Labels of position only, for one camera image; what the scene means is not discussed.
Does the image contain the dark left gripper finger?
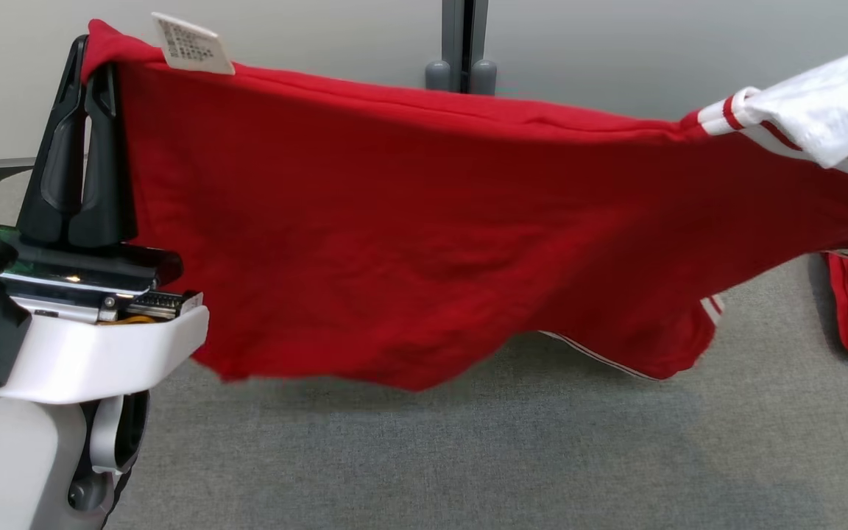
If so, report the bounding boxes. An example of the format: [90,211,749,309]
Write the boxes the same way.
[18,35,91,246]
[69,63,138,248]

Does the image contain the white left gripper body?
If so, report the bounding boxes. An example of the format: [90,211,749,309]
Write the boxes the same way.
[0,225,210,406]

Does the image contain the red white striped jersey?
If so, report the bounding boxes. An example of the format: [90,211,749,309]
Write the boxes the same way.
[82,13,848,391]

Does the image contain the grey partition post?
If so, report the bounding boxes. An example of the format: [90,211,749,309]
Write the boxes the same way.
[425,0,498,96]

